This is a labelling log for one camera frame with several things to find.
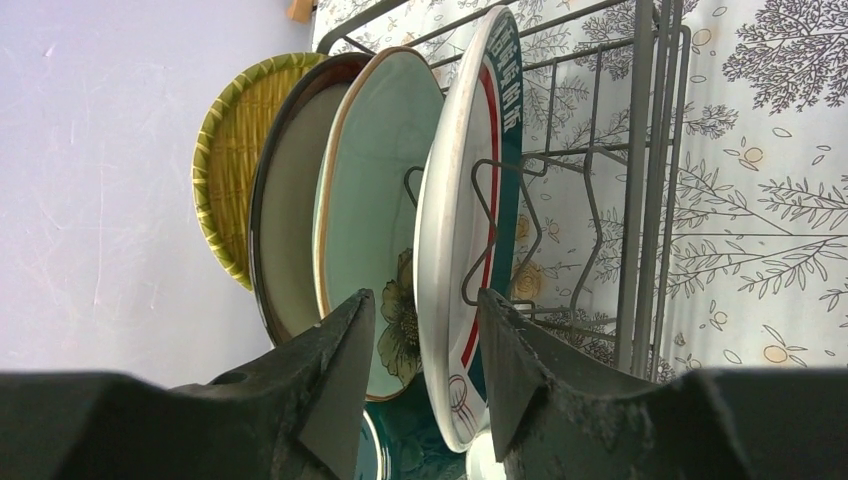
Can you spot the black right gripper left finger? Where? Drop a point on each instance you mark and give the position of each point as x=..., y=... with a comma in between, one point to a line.
x=292, y=413

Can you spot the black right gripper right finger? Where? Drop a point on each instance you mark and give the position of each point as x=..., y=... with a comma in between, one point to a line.
x=557, y=413

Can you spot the black glossy plate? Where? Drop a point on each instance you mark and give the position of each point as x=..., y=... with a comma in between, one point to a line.
x=283, y=196

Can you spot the white plate green red rim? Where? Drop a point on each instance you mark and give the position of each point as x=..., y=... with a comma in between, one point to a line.
x=465, y=216

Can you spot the mint green plate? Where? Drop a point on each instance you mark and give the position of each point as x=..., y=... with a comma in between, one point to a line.
x=364, y=213

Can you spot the blue white patterned bowl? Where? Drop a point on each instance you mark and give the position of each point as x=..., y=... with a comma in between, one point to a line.
x=480, y=459

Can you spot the dark green mug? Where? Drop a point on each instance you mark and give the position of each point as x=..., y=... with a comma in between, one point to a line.
x=400, y=439

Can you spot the floral table mat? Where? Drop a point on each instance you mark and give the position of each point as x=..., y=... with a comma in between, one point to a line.
x=752, y=258

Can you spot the green woven bamboo plate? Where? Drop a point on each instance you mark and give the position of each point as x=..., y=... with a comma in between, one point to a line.
x=227, y=150

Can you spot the left wooden block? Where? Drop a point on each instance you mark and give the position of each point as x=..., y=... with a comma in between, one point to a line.
x=301, y=11

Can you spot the grey wire dish rack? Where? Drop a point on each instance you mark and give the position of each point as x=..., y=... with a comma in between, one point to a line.
x=636, y=199

